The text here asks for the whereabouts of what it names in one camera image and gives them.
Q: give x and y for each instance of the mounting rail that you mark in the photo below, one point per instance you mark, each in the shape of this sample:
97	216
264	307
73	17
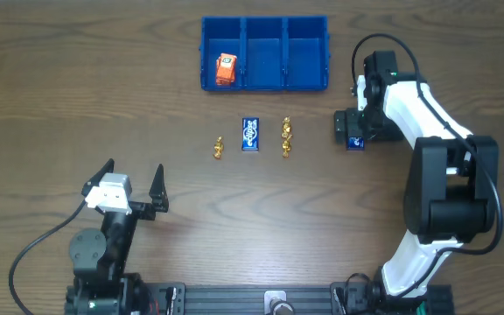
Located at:
234	299

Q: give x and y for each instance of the orange candy box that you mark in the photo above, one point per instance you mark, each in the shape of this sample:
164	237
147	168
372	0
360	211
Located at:
228	67
219	76

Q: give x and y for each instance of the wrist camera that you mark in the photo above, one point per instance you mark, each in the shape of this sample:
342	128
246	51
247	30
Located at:
361	94
109	192

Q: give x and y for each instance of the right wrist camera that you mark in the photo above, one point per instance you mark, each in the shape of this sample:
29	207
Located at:
361	94

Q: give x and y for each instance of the blue tray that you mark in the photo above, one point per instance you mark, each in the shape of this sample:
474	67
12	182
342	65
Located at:
265	65

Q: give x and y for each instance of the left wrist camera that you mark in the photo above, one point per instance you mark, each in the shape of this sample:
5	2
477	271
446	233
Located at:
109	192

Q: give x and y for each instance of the gold candy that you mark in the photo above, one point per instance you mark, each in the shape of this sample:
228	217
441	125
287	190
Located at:
286	148
218	148
286	127

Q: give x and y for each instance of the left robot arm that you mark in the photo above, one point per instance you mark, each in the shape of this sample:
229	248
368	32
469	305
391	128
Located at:
112	245

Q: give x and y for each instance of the blue candy pack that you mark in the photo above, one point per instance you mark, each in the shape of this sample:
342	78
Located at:
355	144
250	134

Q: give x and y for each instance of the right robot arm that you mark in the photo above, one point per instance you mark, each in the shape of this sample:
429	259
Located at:
414	114

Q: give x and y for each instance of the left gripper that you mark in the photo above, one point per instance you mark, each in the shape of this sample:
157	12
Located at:
142	211

